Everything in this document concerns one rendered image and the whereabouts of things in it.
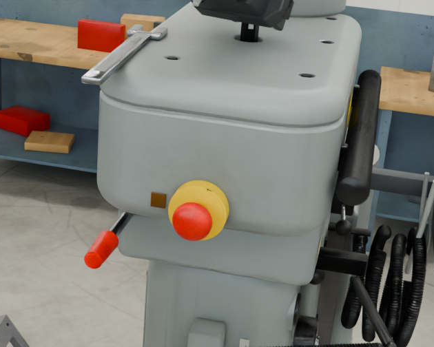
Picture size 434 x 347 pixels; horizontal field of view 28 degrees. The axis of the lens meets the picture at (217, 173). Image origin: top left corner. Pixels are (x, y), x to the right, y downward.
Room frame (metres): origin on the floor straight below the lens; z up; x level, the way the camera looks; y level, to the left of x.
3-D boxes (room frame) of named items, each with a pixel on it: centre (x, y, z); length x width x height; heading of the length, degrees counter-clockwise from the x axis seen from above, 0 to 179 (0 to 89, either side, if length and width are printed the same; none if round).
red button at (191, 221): (0.78, 0.02, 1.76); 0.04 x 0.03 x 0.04; 80
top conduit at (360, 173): (1.04, -0.17, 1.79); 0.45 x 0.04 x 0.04; 170
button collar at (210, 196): (0.80, 0.02, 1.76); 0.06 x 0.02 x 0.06; 80
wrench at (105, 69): (0.90, 0.11, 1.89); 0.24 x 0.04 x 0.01; 172
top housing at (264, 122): (1.04, -0.03, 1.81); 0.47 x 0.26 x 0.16; 170
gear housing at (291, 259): (1.07, -0.03, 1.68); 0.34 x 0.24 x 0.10; 170
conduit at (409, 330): (1.26, -0.26, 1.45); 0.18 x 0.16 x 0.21; 170
